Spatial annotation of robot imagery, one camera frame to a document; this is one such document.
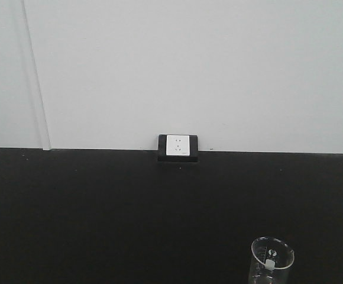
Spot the clear glass beaker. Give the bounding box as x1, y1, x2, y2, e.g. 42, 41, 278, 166
248, 237, 295, 284

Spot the white socket on black base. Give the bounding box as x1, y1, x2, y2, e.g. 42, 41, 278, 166
157, 134, 199, 163

